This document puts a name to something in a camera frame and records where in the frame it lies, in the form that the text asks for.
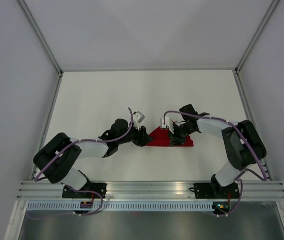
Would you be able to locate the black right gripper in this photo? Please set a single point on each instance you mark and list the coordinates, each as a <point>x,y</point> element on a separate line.
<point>174,139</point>

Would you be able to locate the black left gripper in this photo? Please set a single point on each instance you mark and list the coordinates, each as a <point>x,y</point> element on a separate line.
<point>142,138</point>

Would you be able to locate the red cloth napkin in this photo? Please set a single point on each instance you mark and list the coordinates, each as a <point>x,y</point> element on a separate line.
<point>160,138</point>

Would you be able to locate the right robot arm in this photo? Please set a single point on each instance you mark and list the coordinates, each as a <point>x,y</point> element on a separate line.
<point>242,144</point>

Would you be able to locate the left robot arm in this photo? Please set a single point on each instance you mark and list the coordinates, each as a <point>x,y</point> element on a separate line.
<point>57,157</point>

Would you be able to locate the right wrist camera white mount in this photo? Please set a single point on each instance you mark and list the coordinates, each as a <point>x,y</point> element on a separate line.
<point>167,124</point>

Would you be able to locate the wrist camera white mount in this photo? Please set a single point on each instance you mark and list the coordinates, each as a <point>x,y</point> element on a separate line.
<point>167,124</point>
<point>138,117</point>

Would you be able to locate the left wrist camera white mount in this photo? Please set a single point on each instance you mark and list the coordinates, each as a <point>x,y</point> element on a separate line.
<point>138,117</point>

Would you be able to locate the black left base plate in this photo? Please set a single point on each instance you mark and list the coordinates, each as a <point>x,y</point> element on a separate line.
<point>94,190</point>

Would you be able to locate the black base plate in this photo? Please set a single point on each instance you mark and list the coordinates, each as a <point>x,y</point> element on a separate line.
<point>205,190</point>
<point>94,190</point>

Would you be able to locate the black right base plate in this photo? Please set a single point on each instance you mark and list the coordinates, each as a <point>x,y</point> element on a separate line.
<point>205,190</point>

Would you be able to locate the slotted cable duct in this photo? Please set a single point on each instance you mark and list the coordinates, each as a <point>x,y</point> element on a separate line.
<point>201,206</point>

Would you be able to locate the aluminium mounting rail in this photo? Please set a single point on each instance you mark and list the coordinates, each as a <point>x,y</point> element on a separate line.
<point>151,191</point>

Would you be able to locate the left aluminium frame post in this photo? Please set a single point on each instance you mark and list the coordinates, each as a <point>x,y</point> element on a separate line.
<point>39,35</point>

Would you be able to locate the aluminium frame post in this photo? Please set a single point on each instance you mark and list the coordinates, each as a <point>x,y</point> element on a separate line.
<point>258,32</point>
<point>39,35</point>

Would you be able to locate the right aluminium frame post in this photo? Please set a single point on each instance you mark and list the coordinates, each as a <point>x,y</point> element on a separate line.
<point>258,32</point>

